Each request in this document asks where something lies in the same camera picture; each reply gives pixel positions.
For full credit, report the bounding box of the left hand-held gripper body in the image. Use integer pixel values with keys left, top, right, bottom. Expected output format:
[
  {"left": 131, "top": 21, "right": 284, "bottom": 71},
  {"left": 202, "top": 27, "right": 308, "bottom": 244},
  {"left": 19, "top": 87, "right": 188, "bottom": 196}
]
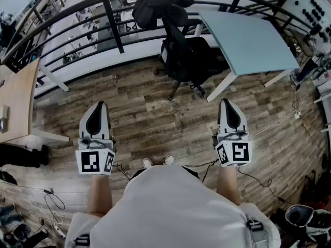
[{"left": 75, "top": 132, "right": 116, "bottom": 177}]

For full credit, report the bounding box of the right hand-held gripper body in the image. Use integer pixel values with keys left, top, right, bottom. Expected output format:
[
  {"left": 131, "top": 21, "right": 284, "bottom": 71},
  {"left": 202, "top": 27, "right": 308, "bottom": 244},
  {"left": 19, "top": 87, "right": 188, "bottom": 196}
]
[{"left": 215, "top": 132, "right": 253, "bottom": 168}]

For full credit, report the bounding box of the black office chair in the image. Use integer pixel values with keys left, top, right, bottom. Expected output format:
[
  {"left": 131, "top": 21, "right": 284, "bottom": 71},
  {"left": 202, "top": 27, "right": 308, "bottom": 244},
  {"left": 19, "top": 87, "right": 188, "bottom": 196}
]
[{"left": 154, "top": 17, "right": 228, "bottom": 102}]

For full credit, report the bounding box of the black jacket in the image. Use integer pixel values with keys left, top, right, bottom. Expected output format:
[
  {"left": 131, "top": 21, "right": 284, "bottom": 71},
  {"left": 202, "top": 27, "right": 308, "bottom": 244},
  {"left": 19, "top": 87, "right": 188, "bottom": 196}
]
[{"left": 131, "top": 0, "right": 195, "bottom": 29}]

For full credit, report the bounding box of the person's left forearm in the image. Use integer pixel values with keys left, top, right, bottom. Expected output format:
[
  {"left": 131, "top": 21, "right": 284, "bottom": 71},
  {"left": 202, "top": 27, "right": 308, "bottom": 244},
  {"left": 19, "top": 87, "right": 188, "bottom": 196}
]
[{"left": 87, "top": 174, "right": 113, "bottom": 218}]

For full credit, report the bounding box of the person's right forearm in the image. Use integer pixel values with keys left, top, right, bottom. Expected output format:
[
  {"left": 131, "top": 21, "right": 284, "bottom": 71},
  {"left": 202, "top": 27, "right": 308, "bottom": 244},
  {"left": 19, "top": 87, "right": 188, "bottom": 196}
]
[{"left": 216, "top": 165, "right": 242, "bottom": 206}]

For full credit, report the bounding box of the light wooden desk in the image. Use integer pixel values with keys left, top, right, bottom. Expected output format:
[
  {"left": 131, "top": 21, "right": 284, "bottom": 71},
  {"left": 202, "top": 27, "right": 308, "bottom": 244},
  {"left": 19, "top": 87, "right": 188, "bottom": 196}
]
[{"left": 0, "top": 58, "right": 70, "bottom": 146}]

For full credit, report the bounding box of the right black harness buckle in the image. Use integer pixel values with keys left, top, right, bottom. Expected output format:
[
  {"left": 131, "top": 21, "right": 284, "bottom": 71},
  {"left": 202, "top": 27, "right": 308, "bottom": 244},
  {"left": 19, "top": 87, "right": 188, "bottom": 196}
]
[{"left": 246, "top": 219, "right": 264, "bottom": 233}]

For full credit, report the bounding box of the black harness buckle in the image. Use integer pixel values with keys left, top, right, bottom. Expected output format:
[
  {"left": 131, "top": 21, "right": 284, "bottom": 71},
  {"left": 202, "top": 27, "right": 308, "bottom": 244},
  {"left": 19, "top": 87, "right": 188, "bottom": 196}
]
[
  {"left": 246, "top": 219, "right": 264, "bottom": 233},
  {"left": 74, "top": 233, "right": 91, "bottom": 248}
]

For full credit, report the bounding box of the white floor power strip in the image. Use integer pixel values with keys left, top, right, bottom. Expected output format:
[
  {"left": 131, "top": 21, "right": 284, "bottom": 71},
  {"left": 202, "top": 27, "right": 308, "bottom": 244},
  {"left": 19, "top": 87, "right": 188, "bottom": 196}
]
[{"left": 55, "top": 223, "right": 67, "bottom": 238}]

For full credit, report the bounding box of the left black harness buckle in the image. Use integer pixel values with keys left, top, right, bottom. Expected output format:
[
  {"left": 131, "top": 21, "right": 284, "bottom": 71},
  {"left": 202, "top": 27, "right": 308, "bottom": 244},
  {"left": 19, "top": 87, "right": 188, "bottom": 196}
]
[{"left": 74, "top": 233, "right": 91, "bottom": 248}]

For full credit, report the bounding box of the light blue table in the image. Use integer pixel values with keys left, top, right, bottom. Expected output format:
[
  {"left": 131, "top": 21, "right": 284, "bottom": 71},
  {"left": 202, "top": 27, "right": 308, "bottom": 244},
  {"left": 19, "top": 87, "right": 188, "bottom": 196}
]
[{"left": 198, "top": 9, "right": 300, "bottom": 103}]

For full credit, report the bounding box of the person's white shirt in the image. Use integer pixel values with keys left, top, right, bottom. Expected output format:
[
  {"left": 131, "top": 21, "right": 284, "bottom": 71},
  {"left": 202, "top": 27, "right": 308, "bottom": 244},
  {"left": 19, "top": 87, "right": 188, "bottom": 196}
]
[{"left": 64, "top": 164, "right": 281, "bottom": 248}]

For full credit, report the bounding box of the black metal railing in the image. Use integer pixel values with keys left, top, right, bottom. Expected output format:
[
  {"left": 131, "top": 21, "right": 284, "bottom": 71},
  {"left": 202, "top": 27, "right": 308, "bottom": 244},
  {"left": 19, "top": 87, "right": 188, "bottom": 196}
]
[{"left": 0, "top": 0, "right": 321, "bottom": 73}]

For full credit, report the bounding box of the white board with black knobs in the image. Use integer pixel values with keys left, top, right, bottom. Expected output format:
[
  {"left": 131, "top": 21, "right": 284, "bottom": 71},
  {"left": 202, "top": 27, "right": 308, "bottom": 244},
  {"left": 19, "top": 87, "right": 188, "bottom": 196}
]
[{"left": 281, "top": 0, "right": 331, "bottom": 33}]

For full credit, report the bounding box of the black cable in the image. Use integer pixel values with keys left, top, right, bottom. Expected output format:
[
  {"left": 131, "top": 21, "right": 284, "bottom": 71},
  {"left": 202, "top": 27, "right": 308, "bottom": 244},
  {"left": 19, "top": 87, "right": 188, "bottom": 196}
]
[
  {"left": 201, "top": 159, "right": 220, "bottom": 183},
  {"left": 113, "top": 163, "right": 135, "bottom": 183}
]

